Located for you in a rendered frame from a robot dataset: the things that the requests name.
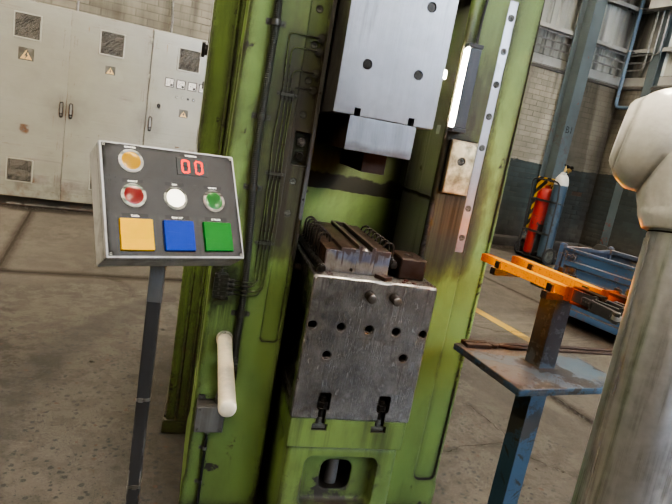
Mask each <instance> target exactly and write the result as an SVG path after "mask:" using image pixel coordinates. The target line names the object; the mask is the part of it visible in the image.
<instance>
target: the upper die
mask: <svg viewBox="0 0 672 504"><path fill-rule="evenodd" d="M415 132H416V127H412V126H407V125H402V124H396V123H391V122H386V121H380V120H375V119H370V118H365V117H359V116H354V115H322V119H321V125H320V131H319V137H318V142H319V143H323V144H327V145H331V146H334V147H338V148H342V149H347V150H353V151H358V152H364V153H370V154H376V155H381V156H387V157H393V158H399V159H405V160H410V157H411V152H412V147H413V142H414V137H415Z"/></svg>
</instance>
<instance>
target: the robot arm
mask: <svg viewBox="0 0 672 504"><path fill-rule="evenodd" d="M609 165H610V168H611V170H612V174H613V176H614V177H615V179H616V180H617V182H618V183H619V184H620V185H621V186H622V187H623V188H625V189H628V190H631V191H635V192H636V202H637V217H638V220H639V223H640V226H641V228H642V229H644V230H646V231H647V233H646V237H645V238H644V240H643V244H642V247H641V251H640V254H639V258H638V261H637V265H636V269H635V272H634V276H633V279H632V283H631V286H630V290H629V293H628V297H627V301H626V304H623V303H620V302H618V301H614V302H612V301H611V300H605V303H604V302H601V301H599V297H597V296H591V295H589V294H586V293H584V292H582V291H579V290H577V289H574V291H573V294H572V298H571V301H573V302H575V303H578V304H580V305H582V306H584V307H587V308H588V309H587V310H588V311H590V312H592V313H594V314H596V315H598V316H600V317H602V318H604V319H606V320H608V321H610V322H611V323H612V324H613V325H618V323H619V324H620V326H619V329H618V333H617V336H616V340H615V343H614V347H613V350H612V353H613V355H612V358H611V362H610V365H609V369H608V372H607V376H606V379H605V383H604V387H603V390H602V394H601V397H600V401H599V404H598V408H597V412H596V415H595V419H594V422H593V426H592V429H591V433H590V436H589V440H588V444H587V447H586V451H585V454H584V458H583V461H582V465H581V469H580V472H579V476H578V479H577V483H576V486H575V490H574V493H573V497H572V501H571V504H672V87H671V88H667V89H662V90H659V91H655V92H653V93H651V94H649V95H647V96H644V97H641V98H639V99H636V100H634V101H633V102H632V103H631V104H630V106H629V108H628V110H627V112H626V115H625V117H624V120H623V122H622V125H621V127H620V130H619V132H618V135H617V138H616V140H615V143H614V146H613V148H612V151H611V154H610V157H609Z"/></svg>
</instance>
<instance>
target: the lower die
mask: <svg viewBox="0 0 672 504"><path fill-rule="evenodd" d="M318 222H319V221H318ZM336 222H339V221H332V220H331V223H327V222H319V223H320V224H321V225H322V226H323V227H324V228H325V229H326V230H327V231H328V232H329V233H330V234H331V241H330V242H329V235H328V238H326V234H325V235H324V236H323V235H322V236H321V240H320V246H319V255H318V256H319V258H320V259H321V260H322V262H323V263H324V264H325V266H326V269H325V270H327V271H336V272H344V273H353V274H362V275H370V276H375V274H379V273H382V274H384V275H387V273H388V268H389V263H390V258H391V252H390V251H388V250H387V249H386V248H383V246H382V245H381V244H380V245H379V244H378V242H377V241H374V239H373V238H371V237H370V236H368V235H367V233H364V231H363V230H360V228H359V227H358V226H352V225H348V224H347V223H345V222H340V223H344V224H346V225H347V226H348V227H349V228H350V229H352V230H353V231H354V232H355V233H356V234H358V235H359V236H360V237H361V238H362V239H364V240H365V241H366V242H367V243H368V244H369V245H371V246H372V247H373V248H374V249H373V252H364V251H362V250H363V247H362V246H361V245H360V244H359V243H358V242H357V241H356V240H355V239H354V238H352V237H351V236H350V235H349V234H348V233H347V232H346V231H345V230H344V229H342V228H341V227H340V226H339V225H338V224H337V223H336ZM350 268H352V269H353V271H352V272H350V271H349V269H350Z"/></svg>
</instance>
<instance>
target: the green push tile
mask: <svg viewBox="0 0 672 504"><path fill-rule="evenodd" d="M202 228H203V237H204V247H205V252H233V251H234V249H233V240H232V231H231V224H230V223H220V222H203V223H202Z"/></svg>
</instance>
